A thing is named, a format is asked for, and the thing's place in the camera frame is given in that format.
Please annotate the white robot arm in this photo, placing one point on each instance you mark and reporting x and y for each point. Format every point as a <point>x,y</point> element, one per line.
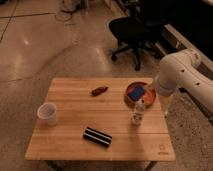
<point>180,69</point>

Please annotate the orange ceramic bowl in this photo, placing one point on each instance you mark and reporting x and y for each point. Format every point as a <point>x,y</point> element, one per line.
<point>148,97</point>

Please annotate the blue sponge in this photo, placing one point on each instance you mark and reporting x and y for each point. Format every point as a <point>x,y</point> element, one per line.
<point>136,93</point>

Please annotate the clear plastic bottle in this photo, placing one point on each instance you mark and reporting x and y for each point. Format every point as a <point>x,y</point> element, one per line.
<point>138,112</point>

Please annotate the wooden table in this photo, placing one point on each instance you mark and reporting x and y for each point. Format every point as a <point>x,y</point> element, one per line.
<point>98,103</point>

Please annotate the black white striped box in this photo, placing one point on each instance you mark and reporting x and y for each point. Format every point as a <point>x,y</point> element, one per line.
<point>97,137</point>

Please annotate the black office chair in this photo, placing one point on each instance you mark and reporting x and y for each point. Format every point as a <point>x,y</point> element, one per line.
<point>144,24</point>

